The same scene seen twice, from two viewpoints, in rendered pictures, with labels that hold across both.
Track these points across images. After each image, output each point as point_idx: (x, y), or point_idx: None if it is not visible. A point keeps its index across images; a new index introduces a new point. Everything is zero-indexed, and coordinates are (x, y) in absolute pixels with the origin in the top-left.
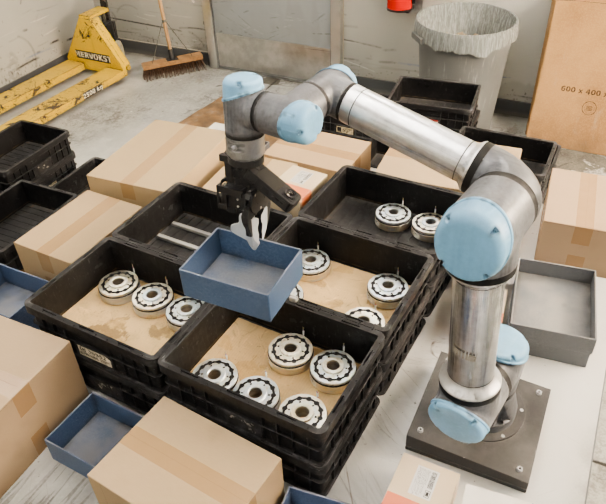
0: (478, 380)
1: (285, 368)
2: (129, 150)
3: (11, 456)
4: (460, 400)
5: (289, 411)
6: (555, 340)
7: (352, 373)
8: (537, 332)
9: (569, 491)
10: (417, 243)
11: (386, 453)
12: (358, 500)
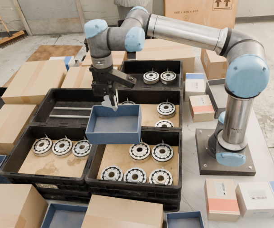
0: (241, 139)
1: (141, 159)
2: (17, 79)
3: None
4: (234, 150)
5: (154, 180)
6: None
7: (172, 152)
8: None
9: (269, 168)
10: (166, 86)
11: (193, 180)
12: (192, 205)
